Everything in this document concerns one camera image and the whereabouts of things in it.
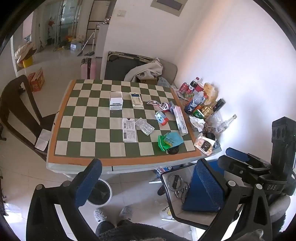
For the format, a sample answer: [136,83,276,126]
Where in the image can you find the black wooden chair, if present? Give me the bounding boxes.
[0,75,58,161]

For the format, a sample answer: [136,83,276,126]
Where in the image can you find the mop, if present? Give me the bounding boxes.
[84,25,97,56]

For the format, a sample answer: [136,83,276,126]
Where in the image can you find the clear glass bottle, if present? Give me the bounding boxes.
[216,114,237,133]

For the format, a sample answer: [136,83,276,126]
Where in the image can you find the crumpled yellow snack bag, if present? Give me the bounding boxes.
[203,82,218,103]

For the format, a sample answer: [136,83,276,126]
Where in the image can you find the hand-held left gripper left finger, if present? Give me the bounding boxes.
[26,158,103,241]

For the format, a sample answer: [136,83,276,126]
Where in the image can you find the beige chair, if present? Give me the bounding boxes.
[159,59,178,86]

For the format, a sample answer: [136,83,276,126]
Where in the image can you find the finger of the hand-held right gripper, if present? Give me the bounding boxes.
[218,155,263,184]
[225,147,250,163]

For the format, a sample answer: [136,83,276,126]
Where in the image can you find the cola bottle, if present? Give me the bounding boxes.
[188,77,201,93]

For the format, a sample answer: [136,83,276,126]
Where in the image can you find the dark folding bed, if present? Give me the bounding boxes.
[104,51,160,82]

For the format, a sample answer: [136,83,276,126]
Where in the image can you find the person's right forearm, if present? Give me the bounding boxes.
[266,195,293,233]

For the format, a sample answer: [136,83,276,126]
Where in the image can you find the green blue crumpled wrapper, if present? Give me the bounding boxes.
[158,132,184,152]

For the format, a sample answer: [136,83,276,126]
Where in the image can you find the red white blue packet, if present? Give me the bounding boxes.
[154,111,169,126]

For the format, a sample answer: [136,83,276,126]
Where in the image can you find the silver blister pack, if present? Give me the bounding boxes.
[135,118,155,135]

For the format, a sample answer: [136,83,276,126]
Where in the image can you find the gold bottle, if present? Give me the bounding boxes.
[200,103,218,118]

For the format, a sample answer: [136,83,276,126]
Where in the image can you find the brown cardboard box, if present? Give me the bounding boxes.
[135,74,159,85]

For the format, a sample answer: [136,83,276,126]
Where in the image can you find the white bin with black bag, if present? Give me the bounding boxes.
[87,178,112,207]

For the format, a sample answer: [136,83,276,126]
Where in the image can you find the silver metal rings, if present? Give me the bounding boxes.
[167,174,190,199]

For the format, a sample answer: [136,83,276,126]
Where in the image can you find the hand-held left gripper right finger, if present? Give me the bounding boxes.
[183,159,274,241]

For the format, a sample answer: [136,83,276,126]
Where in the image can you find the white paper sheet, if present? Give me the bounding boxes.
[35,129,52,151]

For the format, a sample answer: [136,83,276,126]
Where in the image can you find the white crumpled tissue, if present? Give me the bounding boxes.
[189,115,206,131]

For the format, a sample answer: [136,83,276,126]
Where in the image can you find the white plastic bag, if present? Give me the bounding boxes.
[160,204,176,222]

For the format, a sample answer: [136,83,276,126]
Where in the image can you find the pink suitcase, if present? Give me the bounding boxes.
[80,57,97,80]

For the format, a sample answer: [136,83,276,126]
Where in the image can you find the orange red carton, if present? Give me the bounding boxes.
[27,67,45,92]

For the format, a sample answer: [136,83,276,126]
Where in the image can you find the white cloth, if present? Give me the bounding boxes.
[125,59,164,82]

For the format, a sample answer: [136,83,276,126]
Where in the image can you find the clear plastic water bottle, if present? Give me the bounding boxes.
[192,91,208,106]

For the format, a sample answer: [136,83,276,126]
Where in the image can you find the black box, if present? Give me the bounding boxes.
[211,98,226,114]

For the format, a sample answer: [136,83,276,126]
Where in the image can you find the orange snack packet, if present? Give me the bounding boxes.
[194,134,214,156]

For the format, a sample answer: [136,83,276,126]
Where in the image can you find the light blue patterned bag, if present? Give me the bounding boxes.
[158,77,173,87]

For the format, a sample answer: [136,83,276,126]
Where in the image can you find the broom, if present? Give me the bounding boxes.
[77,31,96,57]

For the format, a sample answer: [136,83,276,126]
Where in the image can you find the white blue medicine box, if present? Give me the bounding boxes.
[129,92,144,108]

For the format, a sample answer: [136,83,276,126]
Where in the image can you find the green white checkered mat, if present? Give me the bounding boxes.
[54,79,201,167]

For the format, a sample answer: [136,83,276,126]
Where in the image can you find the long white toothpaste box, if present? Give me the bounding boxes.
[173,106,188,136]

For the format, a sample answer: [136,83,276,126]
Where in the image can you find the grey wall panel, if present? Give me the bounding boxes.
[150,0,188,16]

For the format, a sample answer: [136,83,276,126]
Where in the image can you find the flat white barcode box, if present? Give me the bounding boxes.
[122,118,139,142]

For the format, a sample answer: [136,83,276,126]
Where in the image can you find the black frame white stool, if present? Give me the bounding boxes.
[160,158,234,231]

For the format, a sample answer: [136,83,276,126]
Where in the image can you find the pile of blankets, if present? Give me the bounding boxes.
[14,41,37,63]

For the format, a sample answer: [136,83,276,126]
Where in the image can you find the small open white box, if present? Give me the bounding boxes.
[109,91,123,111]

